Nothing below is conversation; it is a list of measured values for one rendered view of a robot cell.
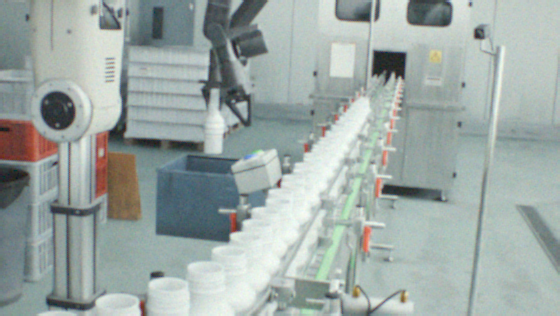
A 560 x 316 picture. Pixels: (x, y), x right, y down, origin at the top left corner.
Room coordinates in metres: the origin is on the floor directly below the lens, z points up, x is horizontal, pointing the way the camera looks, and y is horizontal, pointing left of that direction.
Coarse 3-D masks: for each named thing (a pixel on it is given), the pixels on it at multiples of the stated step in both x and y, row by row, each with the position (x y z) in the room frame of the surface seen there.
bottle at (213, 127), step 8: (216, 104) 2.31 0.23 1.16; (208, 112) 2.31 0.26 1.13; (216, 112) 2.31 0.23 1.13; (208, 120) 2.29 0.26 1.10; (216, 120) 2.29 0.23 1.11; (208, 128) 2.29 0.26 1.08; (216, 128) 2.29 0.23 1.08; (208, 136) 2.29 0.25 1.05; (216, 136) 2.29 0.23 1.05; (208, 144) 2.29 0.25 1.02; (216, 144) 2.29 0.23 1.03; (208, 152) 2.29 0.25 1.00; (216, 152) 2.29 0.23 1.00
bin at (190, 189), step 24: (168, 168) 2.31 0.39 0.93; (192, 168) 2.50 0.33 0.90; (216, 168) 2.49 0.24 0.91; (168, 192) 2.20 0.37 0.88; (192, 192) 2.19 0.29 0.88; (216, 192) 2.18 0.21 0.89; (168, 216) 2.20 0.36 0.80; (192, 216) 2.19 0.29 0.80; (216, 216) 2.18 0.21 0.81; (216, 240) 2.18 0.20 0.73
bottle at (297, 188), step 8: (288, 184) 1.08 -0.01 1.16; (296, 184) 1.08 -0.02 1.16; (296, 192) 1.05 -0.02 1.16; (296, 200) 1.05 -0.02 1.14; (296, 208) 1.05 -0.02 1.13; (304, 208) 1.06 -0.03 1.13; (296, 216) 1.04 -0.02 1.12; (304, 216) 1.05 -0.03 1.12; (304, 224) 1.05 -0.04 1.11; (304, 240) 1.05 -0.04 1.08; (304, 248) 1.05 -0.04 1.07; (304, 256) 1.05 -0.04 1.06; (304, 264) 1.06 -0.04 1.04
